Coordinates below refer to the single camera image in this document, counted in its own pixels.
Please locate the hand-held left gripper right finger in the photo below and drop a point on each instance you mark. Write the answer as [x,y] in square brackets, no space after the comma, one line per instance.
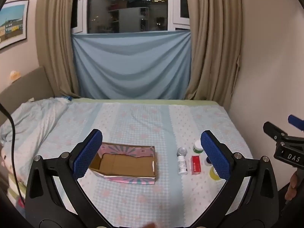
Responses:
[215,156]

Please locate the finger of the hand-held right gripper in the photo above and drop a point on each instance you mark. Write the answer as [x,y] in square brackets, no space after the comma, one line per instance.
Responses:
[294,120]
[272,128]

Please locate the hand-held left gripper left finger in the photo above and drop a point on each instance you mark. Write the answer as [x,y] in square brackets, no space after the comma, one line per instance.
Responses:
[87,154]

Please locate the small black-lidded jar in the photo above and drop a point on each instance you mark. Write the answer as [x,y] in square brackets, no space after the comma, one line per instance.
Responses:
[207,161]

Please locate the large yellow jar white lid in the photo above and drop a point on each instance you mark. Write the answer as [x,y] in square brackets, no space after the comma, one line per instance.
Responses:
[213,174]

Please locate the small red box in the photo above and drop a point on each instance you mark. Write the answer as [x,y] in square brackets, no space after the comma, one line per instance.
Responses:
[196,165]

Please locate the small silver-lidded jar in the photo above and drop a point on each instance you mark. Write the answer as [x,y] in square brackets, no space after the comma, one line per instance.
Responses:
[182,151]

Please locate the white pill bottle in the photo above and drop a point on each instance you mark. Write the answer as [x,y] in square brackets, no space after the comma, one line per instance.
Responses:
[182,166]

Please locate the cardboard box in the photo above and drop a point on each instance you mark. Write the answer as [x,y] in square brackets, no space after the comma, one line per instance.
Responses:
[123,163]

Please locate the person's right hand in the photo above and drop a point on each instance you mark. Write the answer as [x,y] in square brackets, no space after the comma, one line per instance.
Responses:
[292,185]

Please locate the green jar with white lid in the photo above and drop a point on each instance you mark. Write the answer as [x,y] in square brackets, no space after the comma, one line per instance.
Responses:
[197,147]

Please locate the small blue object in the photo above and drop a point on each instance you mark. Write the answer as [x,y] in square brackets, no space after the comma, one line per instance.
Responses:
[67,98]

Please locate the light blue crumpled duvet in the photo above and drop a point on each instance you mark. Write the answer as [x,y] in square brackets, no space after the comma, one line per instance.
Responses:
[35,118]

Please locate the pale green mattress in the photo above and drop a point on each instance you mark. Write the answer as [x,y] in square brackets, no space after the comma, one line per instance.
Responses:
[142,101]

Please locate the striped cloth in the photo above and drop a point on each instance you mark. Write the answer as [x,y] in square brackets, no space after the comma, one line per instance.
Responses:
[14,187]

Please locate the pale plush toy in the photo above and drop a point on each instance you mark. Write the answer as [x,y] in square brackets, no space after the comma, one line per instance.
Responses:
[3,158]

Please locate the grey headboard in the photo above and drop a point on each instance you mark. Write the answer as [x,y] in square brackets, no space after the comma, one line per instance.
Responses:
[28,85]

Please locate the light blue hanging cloth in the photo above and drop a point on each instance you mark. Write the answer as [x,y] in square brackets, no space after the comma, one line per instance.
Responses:
[130,64]

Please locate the beige curtain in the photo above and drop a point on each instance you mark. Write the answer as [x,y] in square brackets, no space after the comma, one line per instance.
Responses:
[57,40]
[213,40]

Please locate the small pale toy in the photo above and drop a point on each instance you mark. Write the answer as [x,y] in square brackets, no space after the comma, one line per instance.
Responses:
[14,74]

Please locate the window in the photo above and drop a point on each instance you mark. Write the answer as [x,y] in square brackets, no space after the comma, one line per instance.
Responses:
[128,4]

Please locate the framed wall picture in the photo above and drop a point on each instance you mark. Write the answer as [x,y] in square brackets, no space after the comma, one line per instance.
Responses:
[11,23]

